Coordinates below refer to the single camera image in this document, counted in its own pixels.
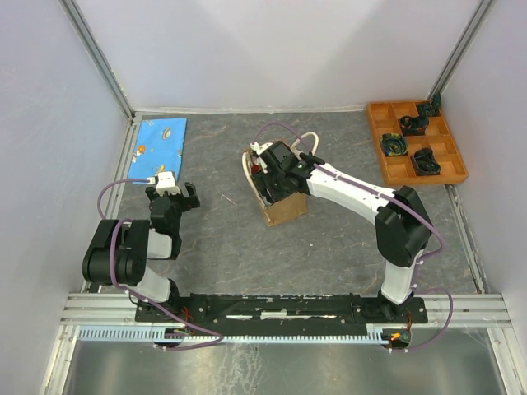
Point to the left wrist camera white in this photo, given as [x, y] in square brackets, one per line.
[165, 183]

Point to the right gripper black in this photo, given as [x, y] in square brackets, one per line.
[264, 180]

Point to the left corner aluminium post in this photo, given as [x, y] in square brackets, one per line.
[79, 22]

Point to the right corner aluminium post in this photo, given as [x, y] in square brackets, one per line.
[462, 44]

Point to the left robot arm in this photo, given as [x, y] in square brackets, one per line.
[118, 257]

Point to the rolled green blue sock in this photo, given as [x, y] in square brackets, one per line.
[394, 144]

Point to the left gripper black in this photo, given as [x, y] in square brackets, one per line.
[188, 202]

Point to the rolled black sock upper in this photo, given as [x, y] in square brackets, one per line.
[414, 126]

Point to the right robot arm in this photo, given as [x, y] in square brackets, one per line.
[403, 228]

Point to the orange compartment tray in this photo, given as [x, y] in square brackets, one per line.
[383, 117]

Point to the rolled sock corner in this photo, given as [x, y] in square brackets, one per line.
[430, 108]

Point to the rolled black sock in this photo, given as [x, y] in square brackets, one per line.
[414, 126]
[424, 163]

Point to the aluminium frame rail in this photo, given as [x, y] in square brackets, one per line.
[470, 311]

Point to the corner aluminium post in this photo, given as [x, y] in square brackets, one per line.
[79, 22]
[462, 44]

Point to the blue patterned cloth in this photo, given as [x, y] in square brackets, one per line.
[159, 147]

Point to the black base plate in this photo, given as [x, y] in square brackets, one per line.
[269, 316]

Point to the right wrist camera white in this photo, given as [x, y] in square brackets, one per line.
[256, 155]

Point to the brown paper bag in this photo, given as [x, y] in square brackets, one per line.
[280, 212]

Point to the rolled black sock lower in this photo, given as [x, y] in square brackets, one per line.
[424, 163]

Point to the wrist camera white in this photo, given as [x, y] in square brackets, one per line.
[165, 183]
[256, 155]

